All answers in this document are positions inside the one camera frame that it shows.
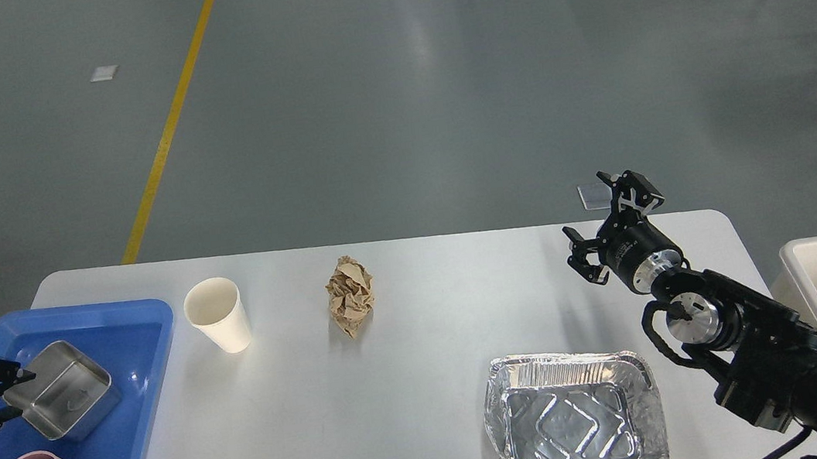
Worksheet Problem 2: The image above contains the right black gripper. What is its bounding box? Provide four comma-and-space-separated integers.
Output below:
562, 170, 685, 294

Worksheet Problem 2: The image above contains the square stainless steel container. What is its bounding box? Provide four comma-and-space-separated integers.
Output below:
3, 340, 122, 443

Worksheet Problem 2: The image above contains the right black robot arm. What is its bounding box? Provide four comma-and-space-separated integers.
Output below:
563, 170, 817, 459

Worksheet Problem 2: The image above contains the clear floor plate left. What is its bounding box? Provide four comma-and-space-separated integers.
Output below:
577, 182, 614, 211

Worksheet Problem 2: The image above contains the blue plastic tray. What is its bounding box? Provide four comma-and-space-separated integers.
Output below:
0, 298, 174, 459

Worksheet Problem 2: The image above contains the aluminium foil tray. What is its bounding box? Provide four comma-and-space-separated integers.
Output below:
484, 351, 671, 459

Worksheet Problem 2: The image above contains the white paper cup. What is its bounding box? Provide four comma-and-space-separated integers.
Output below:
183, 277, 254, 355

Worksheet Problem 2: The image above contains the crumpled brown paper ball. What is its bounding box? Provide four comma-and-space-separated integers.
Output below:
325, 255, 375, 340

